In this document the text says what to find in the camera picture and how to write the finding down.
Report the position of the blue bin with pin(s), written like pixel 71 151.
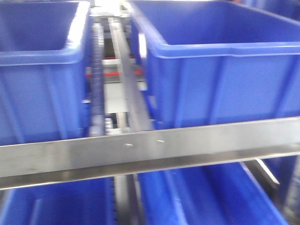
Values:
pixel 213 62
pixel 223 194
pixel 86 202
pixel 43 58

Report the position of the blue bin lower right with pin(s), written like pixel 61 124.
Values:
pixel 223 194

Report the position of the roller conveyor track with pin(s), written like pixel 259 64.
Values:
pixel 97 110

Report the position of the steel divider rail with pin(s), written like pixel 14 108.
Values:
pixel 138 115

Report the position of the blue bin upper left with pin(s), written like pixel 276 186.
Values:
pixel 43 58

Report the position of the blue bin upper right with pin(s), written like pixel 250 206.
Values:
pixel 213 62

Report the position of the blue bin lower left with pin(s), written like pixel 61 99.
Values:
pixel 86 202

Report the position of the grey metal flow rack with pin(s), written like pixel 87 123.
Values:
pixel 32 164

